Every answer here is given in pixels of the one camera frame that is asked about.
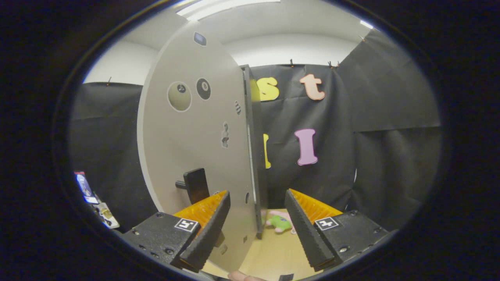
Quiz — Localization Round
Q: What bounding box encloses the grey shoe cabinet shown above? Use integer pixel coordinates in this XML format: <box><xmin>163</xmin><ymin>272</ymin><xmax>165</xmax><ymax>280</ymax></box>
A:
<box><xmin>240</xmin><ymin>64</ymin><xmax>268</xmax><ymax>239</ymax></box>

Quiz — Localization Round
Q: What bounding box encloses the lit tablet screen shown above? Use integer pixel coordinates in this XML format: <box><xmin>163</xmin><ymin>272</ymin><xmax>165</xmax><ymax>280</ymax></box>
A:
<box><xmin>74</xmin><ymin>171</ymin><xmax>99</xmax><ymax>205</ymax></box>

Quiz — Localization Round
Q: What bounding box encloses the light grey shoe cabinet door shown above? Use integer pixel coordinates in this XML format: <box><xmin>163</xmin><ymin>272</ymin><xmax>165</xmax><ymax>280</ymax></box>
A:
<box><xmin>137</xmin><ymin>21</ymin><xmax>258</xmax><ymax>274</ymax></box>

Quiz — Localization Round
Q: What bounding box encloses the long ceiling light panel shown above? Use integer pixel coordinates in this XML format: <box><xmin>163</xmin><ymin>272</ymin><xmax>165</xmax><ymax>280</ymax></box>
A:
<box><xmin>176</xmin><ymin>0</ymin><xmax>281</xmax><ymax>22</ymax></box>

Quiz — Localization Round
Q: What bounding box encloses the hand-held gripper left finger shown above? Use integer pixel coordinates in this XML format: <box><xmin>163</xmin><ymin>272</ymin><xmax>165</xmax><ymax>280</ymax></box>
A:
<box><xmin>120</xmin><ymin>190</ymin><xmax>231</xmax><ymax>273</ymax></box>

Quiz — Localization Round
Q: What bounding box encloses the black door handle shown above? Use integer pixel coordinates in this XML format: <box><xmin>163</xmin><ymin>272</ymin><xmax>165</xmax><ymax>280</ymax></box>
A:
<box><xmin>175</xmin><ymin>168</ymin><xmax>210</xmax><ymax>205</ymax></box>

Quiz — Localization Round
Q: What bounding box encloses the green and pink plush toy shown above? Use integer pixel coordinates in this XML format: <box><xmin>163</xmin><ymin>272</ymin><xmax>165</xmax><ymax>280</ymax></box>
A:
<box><xmin>266</xmin><ymin>211</ymin><xmax>296</xmax><ymax>235</ymax></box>

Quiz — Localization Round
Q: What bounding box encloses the black backdrop cloth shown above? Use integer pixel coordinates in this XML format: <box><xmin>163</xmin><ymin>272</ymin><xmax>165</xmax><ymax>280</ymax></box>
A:
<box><xmin>70</xmin><ymin>29</ymin><xmax>442</xmax><ymax>231</ymax></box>

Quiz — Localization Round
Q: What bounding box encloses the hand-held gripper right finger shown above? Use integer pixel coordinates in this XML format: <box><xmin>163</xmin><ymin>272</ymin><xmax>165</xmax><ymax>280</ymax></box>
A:
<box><xmin>284</xmin><ymin>189</ymin><xmax>391</xmax><ymax>272</ymax></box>

